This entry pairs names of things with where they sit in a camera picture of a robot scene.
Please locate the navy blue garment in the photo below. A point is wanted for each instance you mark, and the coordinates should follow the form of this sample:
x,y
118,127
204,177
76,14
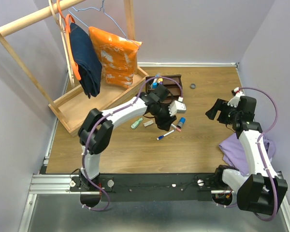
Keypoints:
x,y
89,65

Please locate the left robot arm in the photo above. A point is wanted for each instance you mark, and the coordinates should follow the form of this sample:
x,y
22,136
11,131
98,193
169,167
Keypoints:
x,y
96,131

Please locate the brown wooden desk organizer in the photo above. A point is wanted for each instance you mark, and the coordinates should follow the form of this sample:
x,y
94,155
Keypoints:
x,y
174,89

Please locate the blue wire hanger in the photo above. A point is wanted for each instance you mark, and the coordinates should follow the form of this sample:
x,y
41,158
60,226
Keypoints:
x,y
114,16

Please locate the orange patterned garment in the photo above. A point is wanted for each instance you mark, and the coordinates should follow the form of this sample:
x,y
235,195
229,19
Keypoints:
x,y
117,56

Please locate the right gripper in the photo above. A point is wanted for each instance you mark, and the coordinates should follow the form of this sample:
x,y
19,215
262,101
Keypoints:
x,y
221,105

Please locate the beige hanger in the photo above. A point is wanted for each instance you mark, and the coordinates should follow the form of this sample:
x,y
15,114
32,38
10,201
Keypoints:
x,y
65,46

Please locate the white dark-blue marker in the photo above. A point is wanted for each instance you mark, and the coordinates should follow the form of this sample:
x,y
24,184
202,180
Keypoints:
x,y
166,134

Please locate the wooden clothes rack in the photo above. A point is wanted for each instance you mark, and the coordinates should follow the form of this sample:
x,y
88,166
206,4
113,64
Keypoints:
x,y
72,107

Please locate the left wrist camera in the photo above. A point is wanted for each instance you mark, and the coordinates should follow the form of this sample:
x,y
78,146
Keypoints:
x,y
177,107

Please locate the white eraser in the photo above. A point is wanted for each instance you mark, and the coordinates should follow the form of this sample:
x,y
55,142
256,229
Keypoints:
x,y
148,123

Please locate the white pink marker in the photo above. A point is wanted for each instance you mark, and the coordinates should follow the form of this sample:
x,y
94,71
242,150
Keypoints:
x,y
175,127

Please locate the blue grey glue stick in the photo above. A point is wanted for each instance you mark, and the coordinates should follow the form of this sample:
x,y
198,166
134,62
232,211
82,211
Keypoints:
x,y
181,123

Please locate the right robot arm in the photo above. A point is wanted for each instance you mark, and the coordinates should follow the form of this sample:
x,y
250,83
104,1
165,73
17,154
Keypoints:
x,y
261,191

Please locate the green correction tape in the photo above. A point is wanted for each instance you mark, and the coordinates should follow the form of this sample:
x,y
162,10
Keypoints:
x,y
136,123

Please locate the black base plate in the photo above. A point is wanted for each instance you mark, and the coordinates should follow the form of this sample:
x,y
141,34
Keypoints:
x,y
151,188

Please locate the grey round cap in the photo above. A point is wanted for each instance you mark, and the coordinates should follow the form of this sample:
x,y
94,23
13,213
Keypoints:
x,y
192,86

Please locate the purple cloth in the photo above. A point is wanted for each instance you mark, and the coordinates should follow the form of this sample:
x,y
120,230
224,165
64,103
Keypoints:
x,y
234,155

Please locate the orange hanger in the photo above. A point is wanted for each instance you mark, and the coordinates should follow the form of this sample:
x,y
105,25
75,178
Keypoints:
x,y
68,20

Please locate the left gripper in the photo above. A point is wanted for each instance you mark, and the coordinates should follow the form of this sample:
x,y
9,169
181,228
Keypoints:
x,y
164,124

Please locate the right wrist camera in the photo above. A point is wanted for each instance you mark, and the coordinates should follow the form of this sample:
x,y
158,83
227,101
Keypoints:
x,y
237,94

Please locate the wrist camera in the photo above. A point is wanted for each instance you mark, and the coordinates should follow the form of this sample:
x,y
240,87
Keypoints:
x,y
177,107
237,94

